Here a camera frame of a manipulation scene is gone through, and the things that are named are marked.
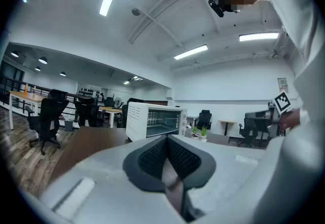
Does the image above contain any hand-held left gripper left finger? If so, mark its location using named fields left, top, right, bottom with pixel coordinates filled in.
left=122, top=135, right=169, bottom=193

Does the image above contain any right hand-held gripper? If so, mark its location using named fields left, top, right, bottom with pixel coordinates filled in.
left=268, top=91, right=292, bottom=127

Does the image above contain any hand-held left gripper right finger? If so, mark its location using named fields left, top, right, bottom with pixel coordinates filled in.
left=167, top=134, right=217, bottom=190

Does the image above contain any white toaster oven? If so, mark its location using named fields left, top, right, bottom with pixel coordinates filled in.
left=125, top=102, right=188, bottom=142

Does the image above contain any person's right forearm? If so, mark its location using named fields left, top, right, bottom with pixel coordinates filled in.
left=279, top=108, right=302, bottom=131

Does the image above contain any black desk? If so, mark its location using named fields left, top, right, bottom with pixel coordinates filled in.
left=244, top=109, right=274, bottom=140

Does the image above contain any black office chair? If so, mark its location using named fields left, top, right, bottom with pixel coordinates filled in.
left=196, top=109, right=213, bottom=131
left=117, top=104, right=129, bottom=129
left=238, top=117, right=259, bottom=148
left=25, top=89, right=70, bottom=155
left=74, top=97, right=100, bottom=127

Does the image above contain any small wooden side table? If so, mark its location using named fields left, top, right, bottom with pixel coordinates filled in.
left=218, top=119, right=238, bottom=136

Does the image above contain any wooden desk with white legs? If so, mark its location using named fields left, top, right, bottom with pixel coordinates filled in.
left=98, top=106, right=123, bottom=129

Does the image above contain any person's white shirt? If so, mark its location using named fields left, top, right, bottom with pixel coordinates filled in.
left=252, top=0, right=322, bottom=224

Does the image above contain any grey waste bin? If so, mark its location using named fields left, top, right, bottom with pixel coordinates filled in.
left=63, top=119, right=75, bottom=132

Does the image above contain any wooden table with white legs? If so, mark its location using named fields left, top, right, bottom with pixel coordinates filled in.
left=8, top=90, right=47, bottom=130

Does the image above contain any black metal railing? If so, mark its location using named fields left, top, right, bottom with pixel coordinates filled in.
left=0, top=76, right=78, bottom=117

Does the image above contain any white wall poster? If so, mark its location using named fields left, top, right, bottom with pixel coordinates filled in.
left=277, top=77, right=290, bottom=93

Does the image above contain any black head camera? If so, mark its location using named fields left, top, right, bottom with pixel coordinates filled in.
left=208, top=0, right=225, bottom=18

